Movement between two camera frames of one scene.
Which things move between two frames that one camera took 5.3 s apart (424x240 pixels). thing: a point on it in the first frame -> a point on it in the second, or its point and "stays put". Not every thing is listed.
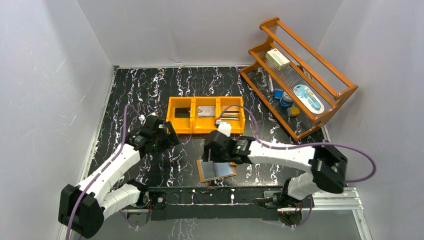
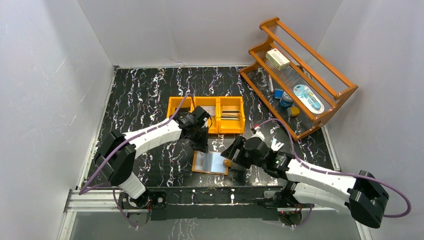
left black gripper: (166, 138) -> (200, 138)
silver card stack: (206, 111) stays put
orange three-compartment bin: (196, 115) stays put
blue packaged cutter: (309, 97) stays put
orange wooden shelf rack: (301, 89) stays put
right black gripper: (211, 149) -> (237, 149)
